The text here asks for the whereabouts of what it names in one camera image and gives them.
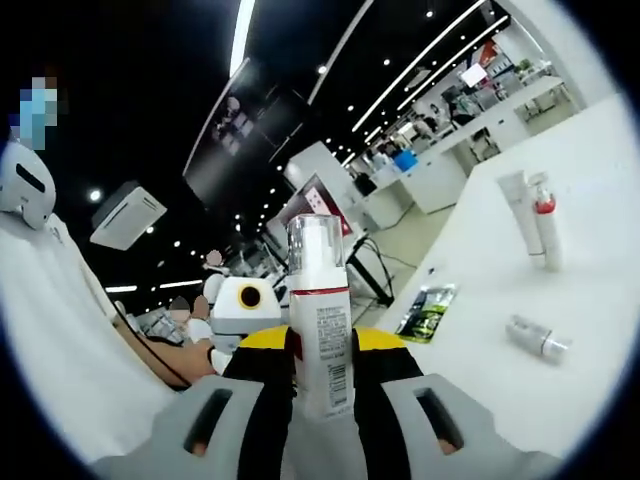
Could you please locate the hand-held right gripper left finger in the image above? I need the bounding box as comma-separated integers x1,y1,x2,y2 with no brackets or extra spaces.
94,324,295,480

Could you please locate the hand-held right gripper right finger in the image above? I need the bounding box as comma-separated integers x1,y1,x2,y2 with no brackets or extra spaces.
352,325,564,480

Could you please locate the green snack packet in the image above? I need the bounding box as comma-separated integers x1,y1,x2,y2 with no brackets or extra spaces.
394,283,457,344

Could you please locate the white skincare tube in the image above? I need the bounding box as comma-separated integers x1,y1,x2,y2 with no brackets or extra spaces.
496,168,547,262

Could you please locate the red collar skincare bottle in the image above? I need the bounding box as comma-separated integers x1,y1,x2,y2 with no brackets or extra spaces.
526,171,565,274

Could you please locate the blue storage bin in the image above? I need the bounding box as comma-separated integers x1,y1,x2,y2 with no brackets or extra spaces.
392,148,419,174

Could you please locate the ceiling air conditioner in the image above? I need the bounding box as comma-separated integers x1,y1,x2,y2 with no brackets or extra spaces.
89,180,169,251

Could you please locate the large computer monitor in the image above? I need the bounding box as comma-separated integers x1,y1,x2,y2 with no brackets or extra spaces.
284,172,354,237

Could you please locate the dark hanging ceiling screen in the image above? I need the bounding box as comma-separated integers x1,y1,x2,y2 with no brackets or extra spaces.
182,57,307,202

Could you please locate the long white counter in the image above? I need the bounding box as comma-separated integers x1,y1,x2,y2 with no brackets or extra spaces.
349,74,571,217

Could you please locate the white worn device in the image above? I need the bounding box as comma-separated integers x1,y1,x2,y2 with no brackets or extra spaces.
0,142,57,231

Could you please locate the small wall screen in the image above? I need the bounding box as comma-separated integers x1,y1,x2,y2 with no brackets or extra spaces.
459,63,487,86

